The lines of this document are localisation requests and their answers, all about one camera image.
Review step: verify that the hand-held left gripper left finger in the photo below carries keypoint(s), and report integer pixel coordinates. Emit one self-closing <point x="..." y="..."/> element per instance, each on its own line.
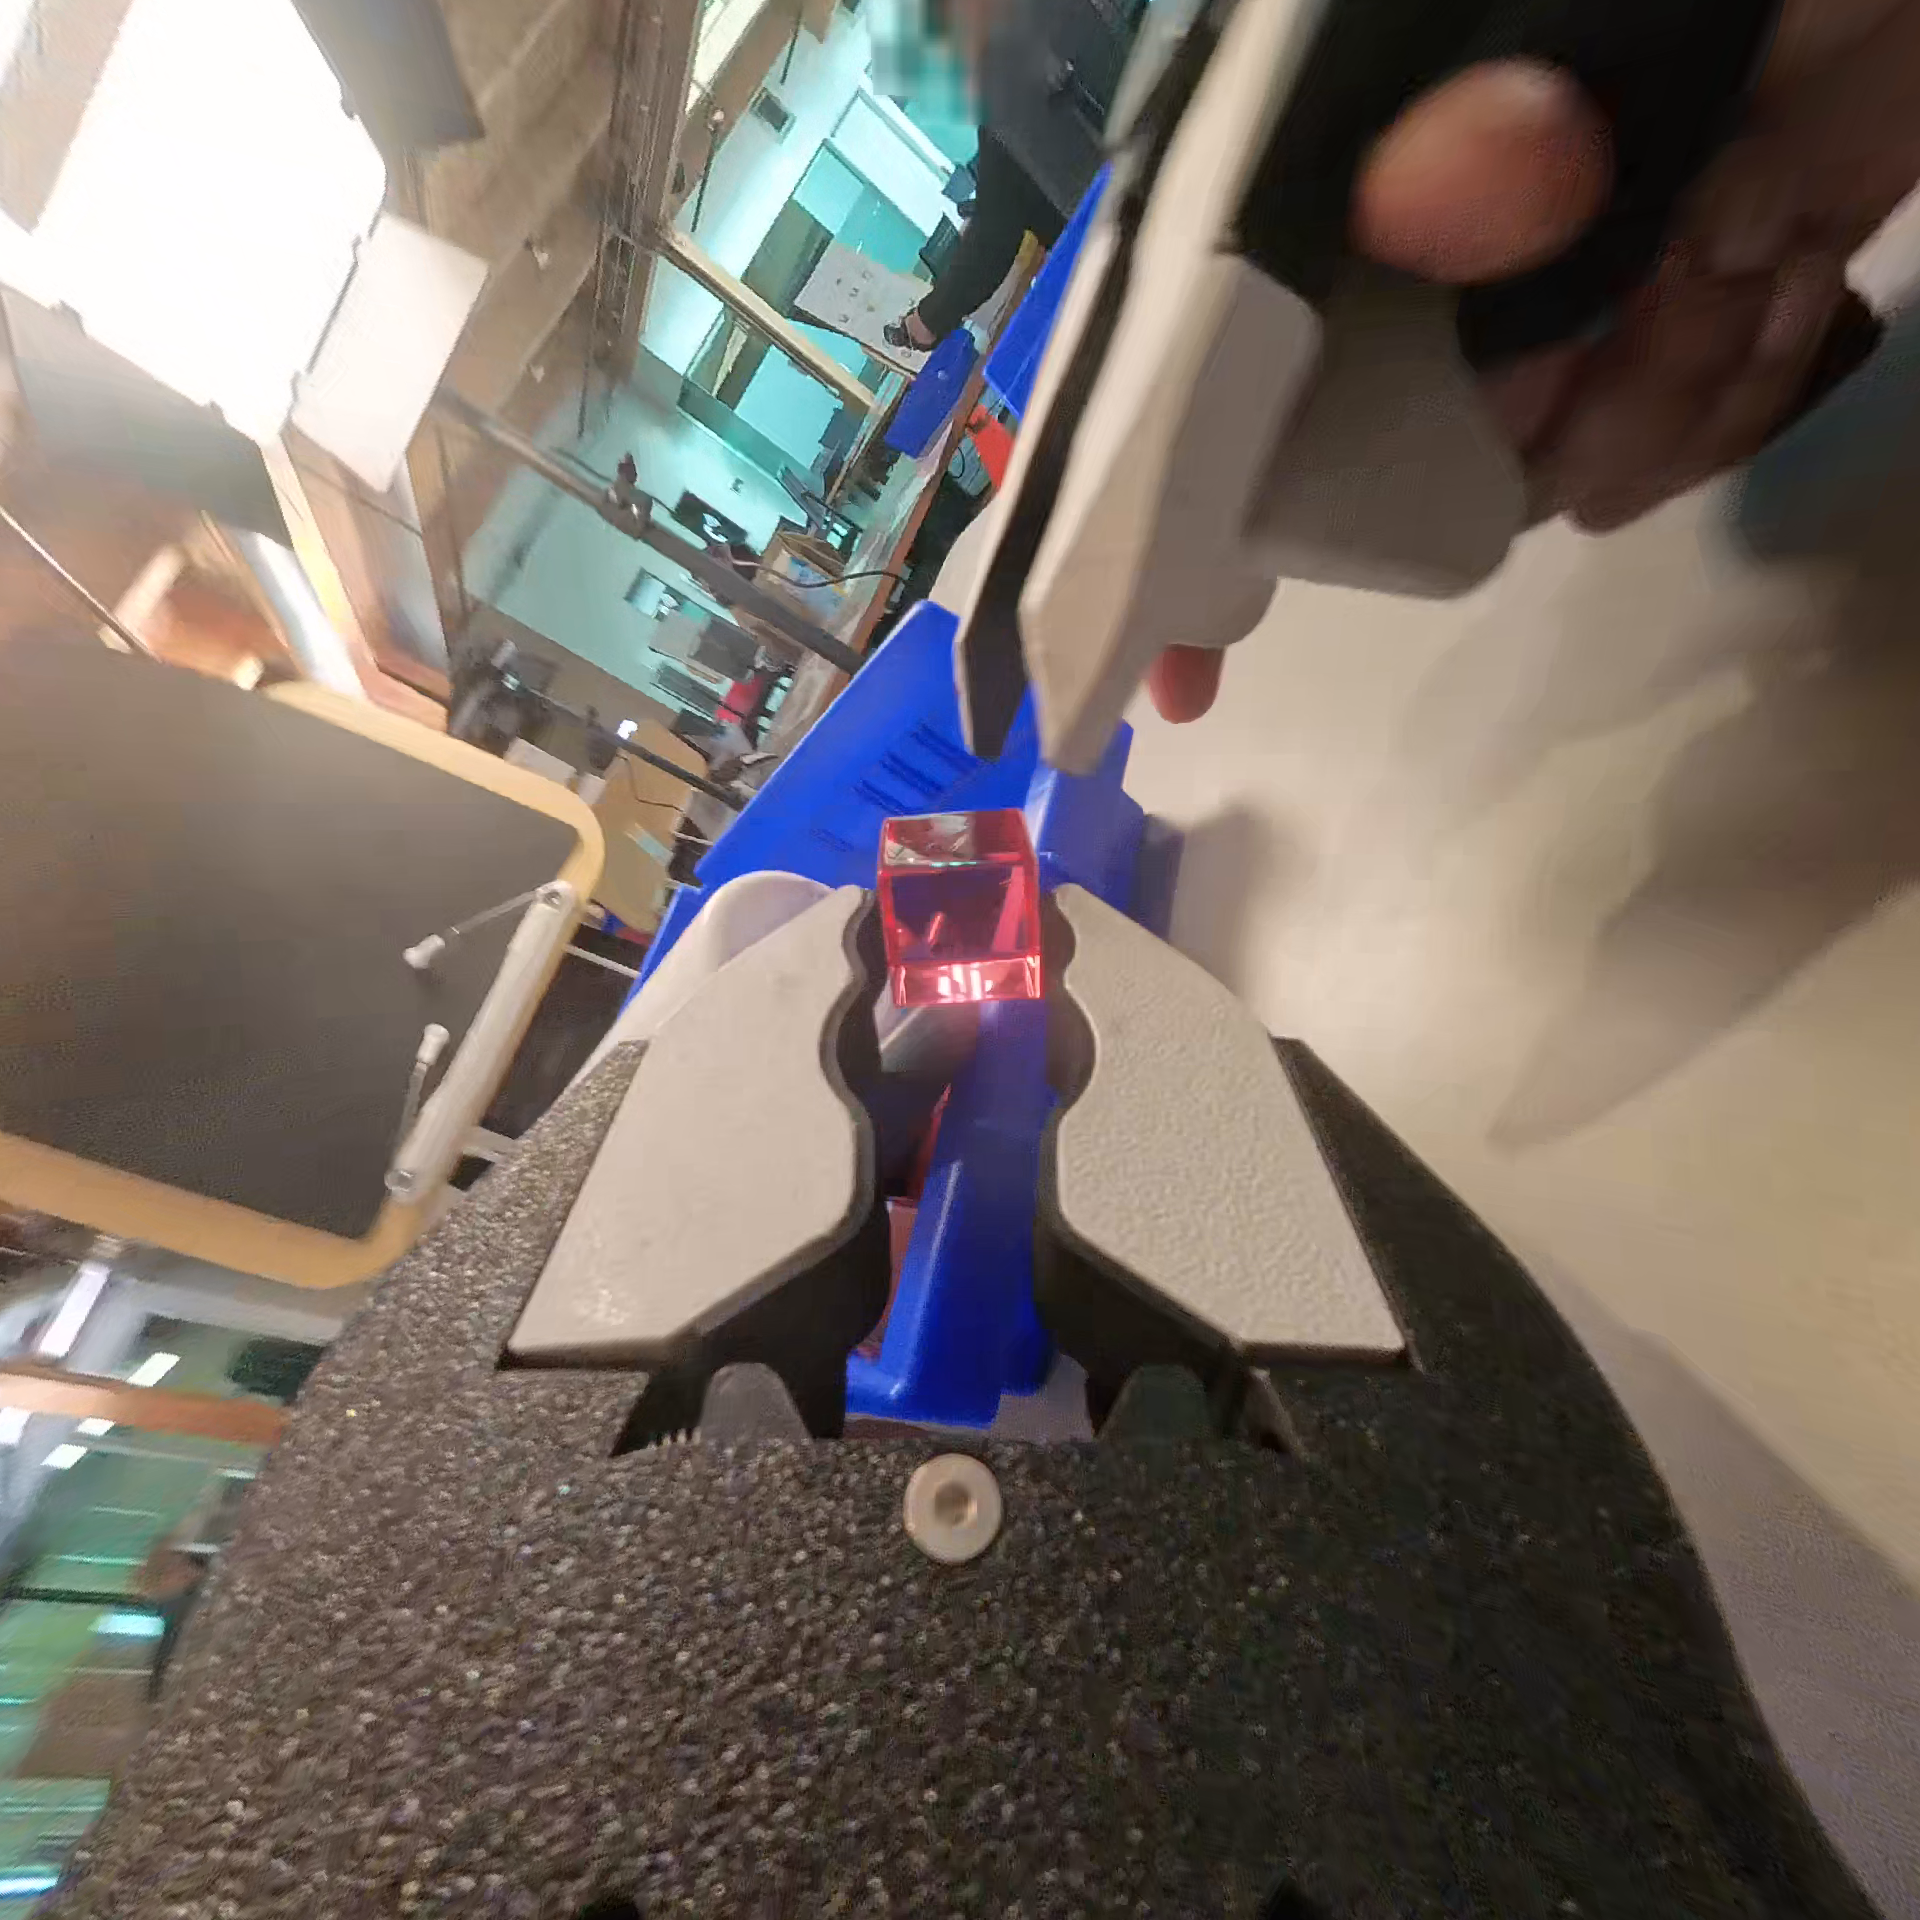
<point x="709" y="1184"/>

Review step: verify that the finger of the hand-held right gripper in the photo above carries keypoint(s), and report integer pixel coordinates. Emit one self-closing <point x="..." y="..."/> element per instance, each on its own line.
<point x="1169" y="448"/>
<point x="983" y="604"/>

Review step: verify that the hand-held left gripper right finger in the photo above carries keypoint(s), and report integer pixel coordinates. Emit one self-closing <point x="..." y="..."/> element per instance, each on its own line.
<point x="1210" y="1184"/>

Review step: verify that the blue plastic bin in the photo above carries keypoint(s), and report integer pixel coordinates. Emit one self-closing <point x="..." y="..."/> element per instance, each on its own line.
<point x="1043" y="319"/>
<point x="883" y="737"/>

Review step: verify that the red translucent cube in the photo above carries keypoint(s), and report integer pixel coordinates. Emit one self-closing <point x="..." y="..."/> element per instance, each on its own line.
<point x="958" y="912"/>

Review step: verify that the person's right hand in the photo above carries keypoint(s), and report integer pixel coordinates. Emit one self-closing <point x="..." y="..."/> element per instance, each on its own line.
<point x="1480" y="169"/>

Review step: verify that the orange traffic cone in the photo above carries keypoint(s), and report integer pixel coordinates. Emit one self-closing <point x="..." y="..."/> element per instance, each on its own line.
<point x="996" y="448"/>

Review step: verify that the white plastic cup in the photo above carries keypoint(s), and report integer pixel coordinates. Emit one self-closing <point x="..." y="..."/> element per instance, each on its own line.
<point x="733" y="924"/>

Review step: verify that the white light bar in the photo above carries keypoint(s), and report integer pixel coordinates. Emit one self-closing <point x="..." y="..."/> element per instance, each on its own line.
<point x="481" y="1034"/>

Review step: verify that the black pole stand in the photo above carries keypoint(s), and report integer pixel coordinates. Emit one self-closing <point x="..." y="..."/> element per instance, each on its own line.
<point x="659" y="523"/>

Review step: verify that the white sign board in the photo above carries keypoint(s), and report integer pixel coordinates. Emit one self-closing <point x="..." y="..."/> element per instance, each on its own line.
<point x="858" y="297"/>

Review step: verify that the black board wooden rim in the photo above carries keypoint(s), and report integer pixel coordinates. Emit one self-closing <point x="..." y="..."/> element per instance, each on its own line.
<point x="225" y="932"/>

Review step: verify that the LED light panel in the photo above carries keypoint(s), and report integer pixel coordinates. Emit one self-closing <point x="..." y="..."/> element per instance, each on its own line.
<point x="195" y="197"/>

